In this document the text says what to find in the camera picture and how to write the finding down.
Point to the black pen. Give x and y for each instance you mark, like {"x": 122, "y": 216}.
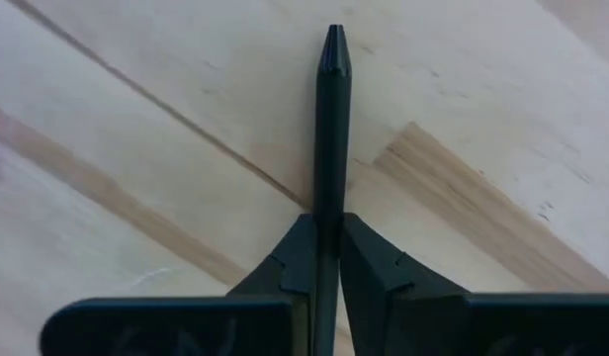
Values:
{"x": 331, "y": 123}

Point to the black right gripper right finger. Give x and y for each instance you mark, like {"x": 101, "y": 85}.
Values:
{"x": 393, "y": 306}

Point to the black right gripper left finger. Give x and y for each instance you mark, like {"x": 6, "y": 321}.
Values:
{"x": 265, "y": 316}

